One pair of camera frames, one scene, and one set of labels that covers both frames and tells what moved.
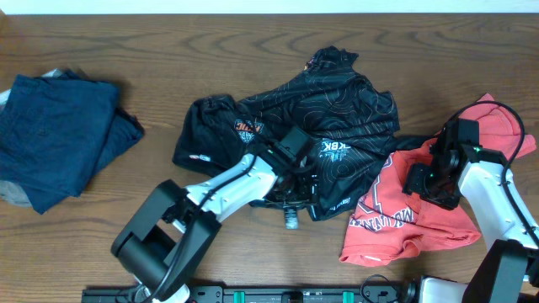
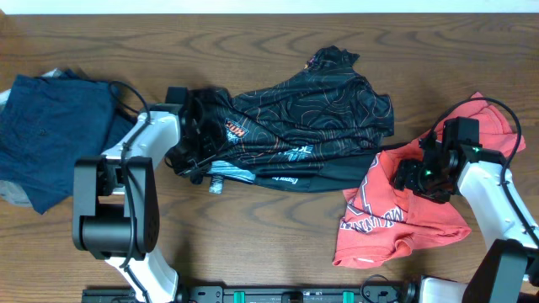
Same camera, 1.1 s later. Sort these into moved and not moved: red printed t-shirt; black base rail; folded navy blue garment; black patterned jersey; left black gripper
Moved: left black gripper; black patterned jersey; red printed t-shirt
Not moved: black base rail; folded navy blue garment
